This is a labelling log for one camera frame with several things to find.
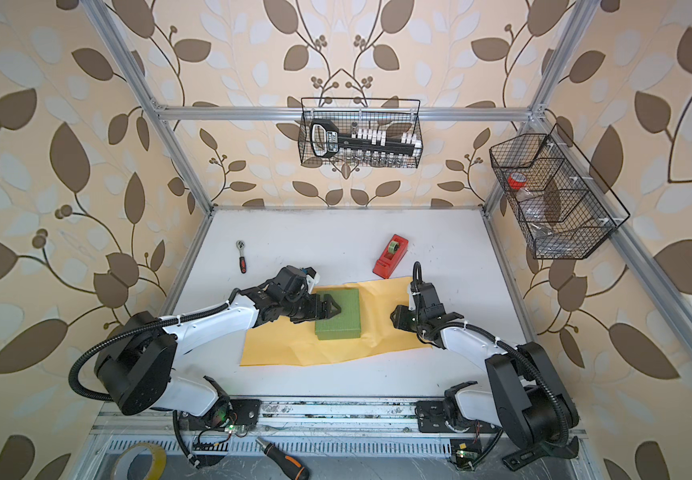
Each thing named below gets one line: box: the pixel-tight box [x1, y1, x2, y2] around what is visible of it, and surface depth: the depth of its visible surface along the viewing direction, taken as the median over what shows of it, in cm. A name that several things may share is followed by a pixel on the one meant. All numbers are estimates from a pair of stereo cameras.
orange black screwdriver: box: [255, 437, 310, 480], surface depth 68 cm
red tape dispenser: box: [372, 234, 409, 279], surface depth 103 cm
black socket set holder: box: [310, 120, 421, 158], surface depth 84 cm
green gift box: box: [315, 288, 361, 340], surface depth 85 cm
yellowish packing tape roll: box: [110, 443, 167, 480], surface depth 68 cm
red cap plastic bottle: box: [507, 172, 557, 235], surface depth 80 cm
